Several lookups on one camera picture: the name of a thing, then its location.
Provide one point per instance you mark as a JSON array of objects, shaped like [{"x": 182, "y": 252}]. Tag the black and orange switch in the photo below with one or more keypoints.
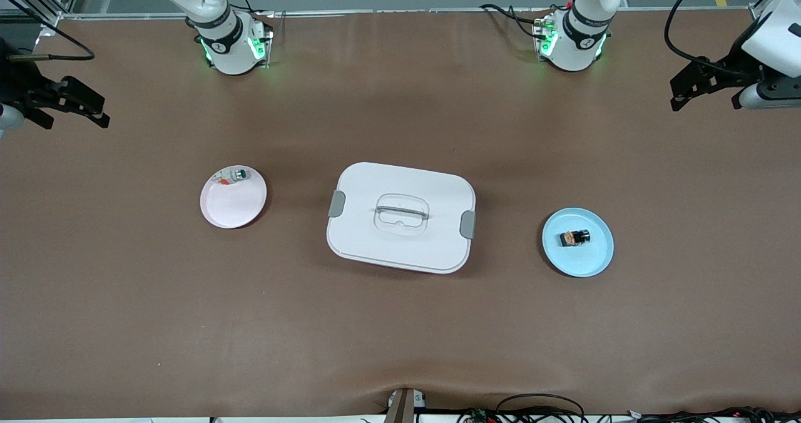
[{"x": 579, "y": 238}]

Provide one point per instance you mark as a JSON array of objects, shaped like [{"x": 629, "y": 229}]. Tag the white and green switch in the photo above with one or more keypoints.
[{"x": 238, "y": 174}]

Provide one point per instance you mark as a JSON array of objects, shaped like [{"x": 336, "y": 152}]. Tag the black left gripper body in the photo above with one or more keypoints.
[{"x": 729, "y": 67}]

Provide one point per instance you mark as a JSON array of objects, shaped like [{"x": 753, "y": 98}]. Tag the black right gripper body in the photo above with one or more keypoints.
[{"x": 19, "y": 80}]

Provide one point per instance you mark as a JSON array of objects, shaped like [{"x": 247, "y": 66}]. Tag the light blue round plate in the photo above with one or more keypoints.
[{"x": 582, "y": 263}]

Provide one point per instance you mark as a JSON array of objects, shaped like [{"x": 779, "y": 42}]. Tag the metal mount bracket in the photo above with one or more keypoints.
[{"x": 400, "y": 407}]

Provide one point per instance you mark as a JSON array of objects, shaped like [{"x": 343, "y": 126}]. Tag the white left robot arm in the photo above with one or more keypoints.
[{"x": 579, "y": 41}]

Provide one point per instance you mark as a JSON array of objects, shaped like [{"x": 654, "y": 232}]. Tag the pink round plate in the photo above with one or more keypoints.
[{"x": 234, "y": 210}]

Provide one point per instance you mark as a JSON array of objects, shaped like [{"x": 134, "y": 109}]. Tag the white lidded storage box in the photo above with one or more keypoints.
[{"x": 400, "y": 248}]

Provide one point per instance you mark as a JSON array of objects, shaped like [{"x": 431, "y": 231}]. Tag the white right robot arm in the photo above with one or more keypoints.
[{"x": 219, "y": 35}]

